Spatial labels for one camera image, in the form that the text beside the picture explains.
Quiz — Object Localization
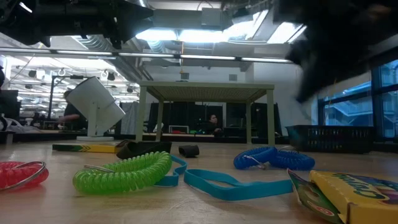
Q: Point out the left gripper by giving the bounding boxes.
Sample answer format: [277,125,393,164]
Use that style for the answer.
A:
[71,0,155,50]

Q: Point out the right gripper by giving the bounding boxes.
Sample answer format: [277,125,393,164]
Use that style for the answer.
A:
[285,18,374,103]

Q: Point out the black slotted plastic basket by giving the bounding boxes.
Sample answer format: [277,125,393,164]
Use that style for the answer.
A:
[285,125,376,153]

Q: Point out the blue coil keychain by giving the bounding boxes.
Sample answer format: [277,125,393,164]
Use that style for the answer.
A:
[273,146,316,171]
[233,146,279,170]

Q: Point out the large wide black band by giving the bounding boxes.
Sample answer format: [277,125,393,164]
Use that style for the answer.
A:
[116,139,172,161]

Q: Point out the yellow Crayola crayon box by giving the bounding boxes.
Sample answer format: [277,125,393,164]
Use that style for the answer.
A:
[52,143,118,154]
[287,169,398,224]

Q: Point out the small wide black band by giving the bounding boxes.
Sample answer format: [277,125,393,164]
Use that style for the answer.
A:
[178,144,200,159]

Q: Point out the blue rubber band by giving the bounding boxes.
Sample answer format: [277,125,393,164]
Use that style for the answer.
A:
[154,154,188,188]
[183,169,294,202]

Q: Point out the green coil keychain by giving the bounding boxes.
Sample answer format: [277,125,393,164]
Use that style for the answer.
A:
[73,151,173,196]

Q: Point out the red coil keychain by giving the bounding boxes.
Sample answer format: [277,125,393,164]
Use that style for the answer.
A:
[0,161,50,191]

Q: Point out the grey ceiling box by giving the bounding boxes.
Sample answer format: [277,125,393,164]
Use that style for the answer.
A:
[200,7,223,27]

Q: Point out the long ceiling tube light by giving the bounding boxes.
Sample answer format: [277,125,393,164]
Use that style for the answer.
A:
[0,47,295,65]

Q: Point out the black partition panels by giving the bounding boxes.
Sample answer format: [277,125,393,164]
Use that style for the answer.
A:
[148,101,282,139]

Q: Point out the person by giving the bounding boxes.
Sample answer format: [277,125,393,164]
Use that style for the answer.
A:
[57,90,88,131]
[205,114,223,134]

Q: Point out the black metal stand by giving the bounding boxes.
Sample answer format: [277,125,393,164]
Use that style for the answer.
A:
[48,74,84,121]

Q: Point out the black monitor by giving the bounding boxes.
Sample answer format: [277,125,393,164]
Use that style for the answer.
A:
[0,89,22,121]

